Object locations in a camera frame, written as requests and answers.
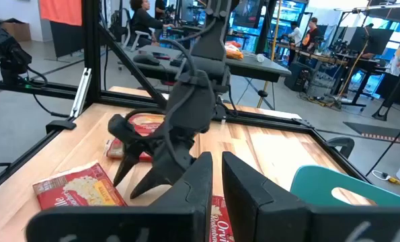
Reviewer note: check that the red popcorn bag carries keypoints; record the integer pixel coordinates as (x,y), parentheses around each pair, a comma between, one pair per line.
(142,122)
(221,222)
(78,188)

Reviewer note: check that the black computer case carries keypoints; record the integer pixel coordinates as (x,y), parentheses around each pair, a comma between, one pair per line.
(297,76)

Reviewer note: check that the black floor mat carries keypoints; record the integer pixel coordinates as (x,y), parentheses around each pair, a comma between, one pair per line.
(381,132)

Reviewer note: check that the black vertical frame post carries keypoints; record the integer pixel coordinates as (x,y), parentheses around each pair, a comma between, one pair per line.
(91,50)

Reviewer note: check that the orange snack bag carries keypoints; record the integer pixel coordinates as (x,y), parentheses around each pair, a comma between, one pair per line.
(234,51)

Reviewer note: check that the black curved bracket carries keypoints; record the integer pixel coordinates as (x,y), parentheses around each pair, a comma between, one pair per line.
(341,142)

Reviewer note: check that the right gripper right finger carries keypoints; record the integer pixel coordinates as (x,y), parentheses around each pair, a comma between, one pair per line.
(270,215)

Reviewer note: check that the black computer mouse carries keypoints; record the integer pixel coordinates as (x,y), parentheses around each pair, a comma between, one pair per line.
(146,60)

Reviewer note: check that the black floor stand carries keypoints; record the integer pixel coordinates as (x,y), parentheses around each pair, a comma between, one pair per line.
(393,94)

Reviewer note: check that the orange hanging panel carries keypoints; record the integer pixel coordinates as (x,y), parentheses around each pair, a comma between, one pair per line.
(60,11)

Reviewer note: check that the teal plastic basket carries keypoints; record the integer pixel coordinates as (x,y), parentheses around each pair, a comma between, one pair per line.
(317,188)

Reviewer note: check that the black hanging panel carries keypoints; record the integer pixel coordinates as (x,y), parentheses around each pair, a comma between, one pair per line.
(65,40)

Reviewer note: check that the black clamp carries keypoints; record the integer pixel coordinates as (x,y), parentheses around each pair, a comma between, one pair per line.
(60,125)

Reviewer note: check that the silver metal bracket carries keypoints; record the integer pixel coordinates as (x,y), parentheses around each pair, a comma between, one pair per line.
(80,92)

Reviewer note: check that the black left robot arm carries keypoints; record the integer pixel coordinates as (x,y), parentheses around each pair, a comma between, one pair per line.
(213,40)

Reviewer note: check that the grey office chair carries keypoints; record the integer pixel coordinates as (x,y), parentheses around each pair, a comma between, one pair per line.
(134,37)

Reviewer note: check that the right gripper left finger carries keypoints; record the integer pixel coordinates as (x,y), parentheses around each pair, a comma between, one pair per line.
(172,215)

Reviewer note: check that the black table frame rail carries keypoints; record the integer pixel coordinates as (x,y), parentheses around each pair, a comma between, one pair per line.
(18,160)

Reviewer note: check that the person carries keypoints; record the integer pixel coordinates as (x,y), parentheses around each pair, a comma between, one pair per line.
(295,35)
(142,21)
(159,8)
(310,35)

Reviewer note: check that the black monitor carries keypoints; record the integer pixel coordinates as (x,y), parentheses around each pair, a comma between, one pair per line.
(371,40)
(246,11)

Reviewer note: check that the black diagonal frame brace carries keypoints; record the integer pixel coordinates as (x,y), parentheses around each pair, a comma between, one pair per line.
(134,69)

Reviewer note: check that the small white round object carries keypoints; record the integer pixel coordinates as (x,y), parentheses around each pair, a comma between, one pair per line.
(260,58)

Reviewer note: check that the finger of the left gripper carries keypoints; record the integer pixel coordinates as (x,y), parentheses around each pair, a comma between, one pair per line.
(127,164)
(159,179)

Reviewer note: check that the cardboard box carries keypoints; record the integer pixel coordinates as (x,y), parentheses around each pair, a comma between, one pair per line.
(18,31)

